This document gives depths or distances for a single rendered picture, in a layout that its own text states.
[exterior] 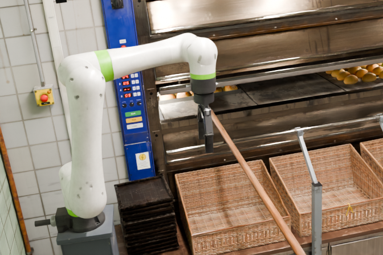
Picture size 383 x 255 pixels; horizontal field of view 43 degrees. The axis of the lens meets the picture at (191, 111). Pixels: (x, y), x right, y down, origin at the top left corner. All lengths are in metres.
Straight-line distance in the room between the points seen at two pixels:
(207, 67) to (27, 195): 1.63
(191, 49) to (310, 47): 1.35
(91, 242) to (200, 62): 0.78
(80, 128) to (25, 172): 1.38
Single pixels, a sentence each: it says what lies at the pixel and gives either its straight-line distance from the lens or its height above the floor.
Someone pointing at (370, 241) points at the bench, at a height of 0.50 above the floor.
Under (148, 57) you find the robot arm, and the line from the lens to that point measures 1.75.
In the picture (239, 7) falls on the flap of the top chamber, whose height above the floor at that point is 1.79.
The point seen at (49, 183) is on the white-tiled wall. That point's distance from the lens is 2.95.
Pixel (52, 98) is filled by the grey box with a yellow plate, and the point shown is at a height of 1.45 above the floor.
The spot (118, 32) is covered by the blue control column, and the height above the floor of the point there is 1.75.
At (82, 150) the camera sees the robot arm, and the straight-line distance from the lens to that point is 1.61.
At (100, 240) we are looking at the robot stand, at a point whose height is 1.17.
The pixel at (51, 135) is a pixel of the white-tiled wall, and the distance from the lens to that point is 2.82.
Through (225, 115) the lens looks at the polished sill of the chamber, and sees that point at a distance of 2.88.
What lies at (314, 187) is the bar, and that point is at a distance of 2.55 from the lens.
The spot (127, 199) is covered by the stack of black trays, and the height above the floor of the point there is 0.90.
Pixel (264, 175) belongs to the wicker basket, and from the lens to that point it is 3.00.
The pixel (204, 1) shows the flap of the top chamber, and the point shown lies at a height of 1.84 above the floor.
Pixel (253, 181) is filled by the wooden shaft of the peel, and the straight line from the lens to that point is 2.09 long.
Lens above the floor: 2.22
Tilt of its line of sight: 21 degrees down
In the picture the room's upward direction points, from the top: 6 degrees counter-clockwise
